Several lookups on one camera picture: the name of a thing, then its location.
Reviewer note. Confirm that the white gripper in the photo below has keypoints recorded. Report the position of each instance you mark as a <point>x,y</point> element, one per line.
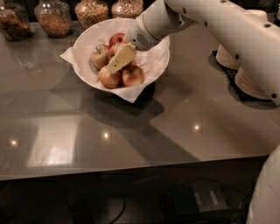
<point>137,34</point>

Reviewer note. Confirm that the large red apple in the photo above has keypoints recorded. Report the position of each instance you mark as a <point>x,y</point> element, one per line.
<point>113,49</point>

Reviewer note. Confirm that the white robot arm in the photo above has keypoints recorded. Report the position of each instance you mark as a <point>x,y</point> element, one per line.
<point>253,42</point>

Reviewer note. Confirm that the dark red top apple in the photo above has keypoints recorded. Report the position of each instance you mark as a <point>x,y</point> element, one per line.
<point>116,39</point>

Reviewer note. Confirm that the yellow-red front right apple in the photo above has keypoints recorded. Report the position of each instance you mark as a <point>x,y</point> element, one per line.
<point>132,76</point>

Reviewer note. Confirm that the yellow-red apple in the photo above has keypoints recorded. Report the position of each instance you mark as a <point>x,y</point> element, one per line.
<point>132,76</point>
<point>108,79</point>

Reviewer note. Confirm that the greenish left apple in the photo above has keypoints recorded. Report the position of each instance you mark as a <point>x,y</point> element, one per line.
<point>99,56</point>

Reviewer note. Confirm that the white bowl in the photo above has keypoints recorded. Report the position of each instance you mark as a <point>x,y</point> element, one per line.
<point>154,62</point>

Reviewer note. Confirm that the yellow-red front left apple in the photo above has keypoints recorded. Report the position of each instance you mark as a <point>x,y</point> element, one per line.
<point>108,79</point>

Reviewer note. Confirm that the white paper liner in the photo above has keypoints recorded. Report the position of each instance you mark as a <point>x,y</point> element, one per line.
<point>151,58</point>

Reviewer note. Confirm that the glass jar of nuts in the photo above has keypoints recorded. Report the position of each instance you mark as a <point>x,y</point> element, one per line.
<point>127,9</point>

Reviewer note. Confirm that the glass jar of cereal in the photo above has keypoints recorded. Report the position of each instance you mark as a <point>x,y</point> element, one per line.
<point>91,12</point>

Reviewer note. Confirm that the glass jar of granola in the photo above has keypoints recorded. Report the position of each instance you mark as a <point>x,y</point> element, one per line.
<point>54,17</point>

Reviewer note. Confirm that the rear stack of paper bowls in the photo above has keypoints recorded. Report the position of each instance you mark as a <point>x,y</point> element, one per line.
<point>223,57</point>

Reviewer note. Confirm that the stack of paper bowls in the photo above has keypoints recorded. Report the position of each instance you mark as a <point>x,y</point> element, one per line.
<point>248,86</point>
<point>223,57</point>

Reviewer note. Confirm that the black rubber mat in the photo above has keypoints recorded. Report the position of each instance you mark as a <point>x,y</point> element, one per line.
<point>231,79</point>

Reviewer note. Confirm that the glass jar far left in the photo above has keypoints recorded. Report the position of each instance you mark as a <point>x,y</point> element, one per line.
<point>14,21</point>

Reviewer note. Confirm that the front stack of paper bowls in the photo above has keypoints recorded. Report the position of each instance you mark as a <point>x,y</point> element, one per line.
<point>248,86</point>

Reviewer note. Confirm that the black power box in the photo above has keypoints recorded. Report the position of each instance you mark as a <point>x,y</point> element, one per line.
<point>197,198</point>

